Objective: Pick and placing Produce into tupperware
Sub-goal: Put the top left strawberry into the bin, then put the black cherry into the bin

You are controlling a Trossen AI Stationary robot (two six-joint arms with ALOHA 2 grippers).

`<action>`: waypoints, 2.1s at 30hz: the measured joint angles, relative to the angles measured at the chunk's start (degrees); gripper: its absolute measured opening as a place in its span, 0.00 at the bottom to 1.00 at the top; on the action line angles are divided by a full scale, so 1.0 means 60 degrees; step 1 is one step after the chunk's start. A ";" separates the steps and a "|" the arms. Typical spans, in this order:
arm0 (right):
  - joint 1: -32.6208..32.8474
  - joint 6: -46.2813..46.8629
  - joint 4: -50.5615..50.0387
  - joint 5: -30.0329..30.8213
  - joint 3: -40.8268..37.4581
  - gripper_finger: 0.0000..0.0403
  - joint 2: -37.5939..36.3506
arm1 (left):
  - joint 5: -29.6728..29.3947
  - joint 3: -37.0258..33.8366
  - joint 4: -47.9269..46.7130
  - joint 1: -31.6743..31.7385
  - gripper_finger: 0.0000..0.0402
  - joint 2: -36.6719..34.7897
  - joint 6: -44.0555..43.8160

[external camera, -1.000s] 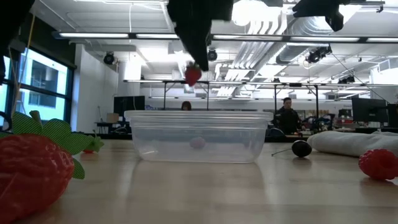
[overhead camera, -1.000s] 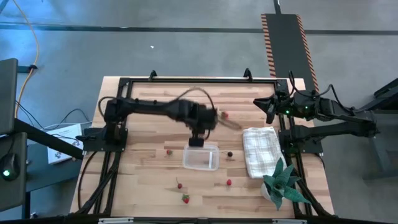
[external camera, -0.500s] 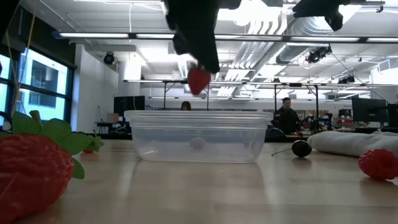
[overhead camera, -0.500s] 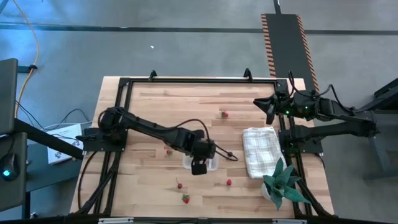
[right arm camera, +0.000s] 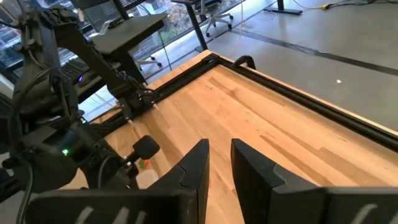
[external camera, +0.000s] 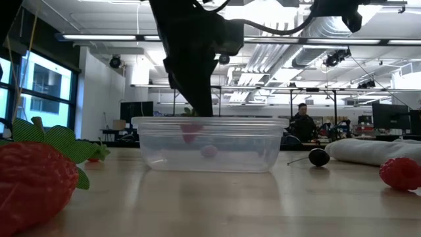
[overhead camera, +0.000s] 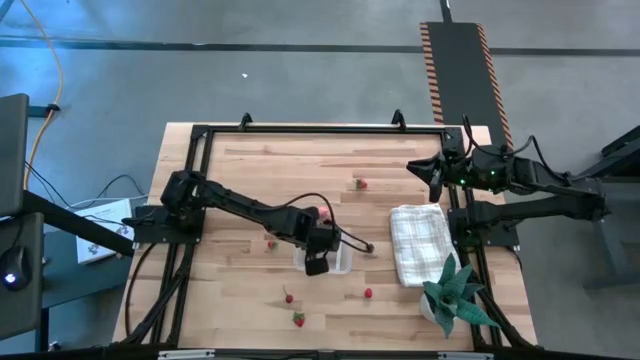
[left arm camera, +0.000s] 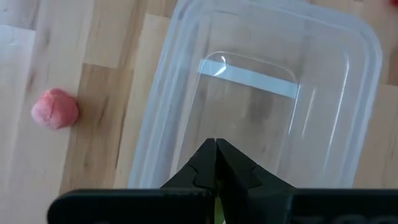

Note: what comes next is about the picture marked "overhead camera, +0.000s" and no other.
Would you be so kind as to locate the white cardboard box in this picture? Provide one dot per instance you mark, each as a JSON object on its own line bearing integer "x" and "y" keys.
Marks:
{"x": 102, "y": 225}

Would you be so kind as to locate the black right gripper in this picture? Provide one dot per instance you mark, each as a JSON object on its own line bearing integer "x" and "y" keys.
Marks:
{"x": 450, "y": 170}

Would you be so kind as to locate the white checked towel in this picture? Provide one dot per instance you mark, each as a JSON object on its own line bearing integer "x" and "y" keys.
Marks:
{"x": 419, "y": 240}

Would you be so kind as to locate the black floor mat striped edges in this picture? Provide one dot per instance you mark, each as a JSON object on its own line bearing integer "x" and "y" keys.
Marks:
{"x": 462, "y": 75}

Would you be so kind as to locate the silver metal bracket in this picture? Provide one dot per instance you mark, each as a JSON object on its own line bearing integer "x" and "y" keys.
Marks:
{"x": 186, "y": 354}
{"x": 465, "y": 356}

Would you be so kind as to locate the green leafy plant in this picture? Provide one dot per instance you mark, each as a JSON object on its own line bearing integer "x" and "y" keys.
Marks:
{"x": 457, "y": 297}

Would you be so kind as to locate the black aluminium table frame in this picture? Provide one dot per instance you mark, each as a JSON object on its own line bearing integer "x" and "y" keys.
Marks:
{"x": 325, "y": 129}

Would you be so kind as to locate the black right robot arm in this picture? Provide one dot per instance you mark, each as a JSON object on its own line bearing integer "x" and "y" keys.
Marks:
{"x": 540, "y": 177}

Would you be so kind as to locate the red cherry with stem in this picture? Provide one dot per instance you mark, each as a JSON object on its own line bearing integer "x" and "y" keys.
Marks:
{"x": 289, "y": 299}

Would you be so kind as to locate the black frame clamp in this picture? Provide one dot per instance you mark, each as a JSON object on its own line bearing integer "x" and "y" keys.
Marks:
{"x": 398, "y": 119}
{"x": 245, "y": 120}

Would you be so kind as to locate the black computer mouse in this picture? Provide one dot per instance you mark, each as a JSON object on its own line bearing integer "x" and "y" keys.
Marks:
{"x": 15, "y": 267}

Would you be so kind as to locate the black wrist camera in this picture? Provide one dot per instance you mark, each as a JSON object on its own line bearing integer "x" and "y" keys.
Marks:
{"x": 317, "y": 265}
{"x": 435, "y": 192}

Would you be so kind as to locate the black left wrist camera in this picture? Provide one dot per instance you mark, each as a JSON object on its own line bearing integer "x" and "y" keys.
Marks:
{"x": 317, "y": 265}

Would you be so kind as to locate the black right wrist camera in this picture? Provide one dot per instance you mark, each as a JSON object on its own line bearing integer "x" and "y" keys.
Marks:
{"x": 435, "y": 192}

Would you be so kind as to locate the clear plastic tupperware container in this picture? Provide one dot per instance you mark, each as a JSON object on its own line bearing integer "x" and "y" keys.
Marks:
{"x": 345, "y": 260}

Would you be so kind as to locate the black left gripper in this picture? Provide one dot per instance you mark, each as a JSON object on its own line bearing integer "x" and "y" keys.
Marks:
{"x": 326, "y": 236}

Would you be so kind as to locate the pink red strawberry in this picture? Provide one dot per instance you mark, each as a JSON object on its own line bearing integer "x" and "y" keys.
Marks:
{"x": 324, "y": 212}

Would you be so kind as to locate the white plant pot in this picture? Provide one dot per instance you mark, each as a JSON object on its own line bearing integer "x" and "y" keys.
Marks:
{"x": 427, "y": 309}

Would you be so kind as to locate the large red strawberry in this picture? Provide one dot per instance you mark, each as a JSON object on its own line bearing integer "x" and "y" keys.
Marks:
{"x": 299, "y": 319}

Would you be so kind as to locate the black monitor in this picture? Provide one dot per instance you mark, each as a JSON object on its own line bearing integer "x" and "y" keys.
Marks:
{"x": 12, "y": 150}

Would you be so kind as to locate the red strawberry with leaves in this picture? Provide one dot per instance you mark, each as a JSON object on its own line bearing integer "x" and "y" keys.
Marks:
{"x": 360, "y": 184}

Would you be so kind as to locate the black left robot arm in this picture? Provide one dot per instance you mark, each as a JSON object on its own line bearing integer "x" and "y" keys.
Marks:
{"x": 240, "y": 202}

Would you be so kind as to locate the black metal stand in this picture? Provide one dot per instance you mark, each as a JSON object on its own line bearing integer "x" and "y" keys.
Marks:
{"x": 620, "y": 150}

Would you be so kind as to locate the small red strawberry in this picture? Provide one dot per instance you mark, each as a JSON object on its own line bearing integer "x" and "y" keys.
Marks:
{"x": 272, "y": 245}

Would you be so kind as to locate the dark grey desk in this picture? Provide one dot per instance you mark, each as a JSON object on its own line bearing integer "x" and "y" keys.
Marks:
{"x": 20, "y": 310}

